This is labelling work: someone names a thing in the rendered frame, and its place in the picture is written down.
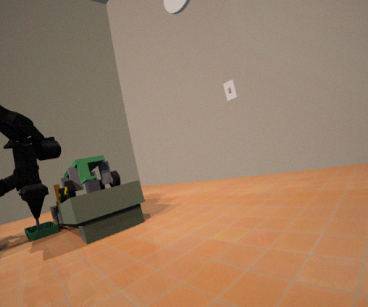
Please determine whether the yellow wedge chock with orange handle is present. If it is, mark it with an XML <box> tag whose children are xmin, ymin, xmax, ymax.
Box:
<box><xmin>54</xmin><ymin>184</ymin><xmax>61</xmax><ymax>206</ymax></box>

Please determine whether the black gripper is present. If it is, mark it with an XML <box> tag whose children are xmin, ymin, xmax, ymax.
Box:
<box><xmin>15</xmin><ymin>161</ymin><xmax>49</xmax><ymax>219</ymax></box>

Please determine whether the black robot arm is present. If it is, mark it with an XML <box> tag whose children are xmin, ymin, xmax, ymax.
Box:
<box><xmin>0</xmin><ymin>105</ymin><xmax>61</xmax><ymax>197</ymax></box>

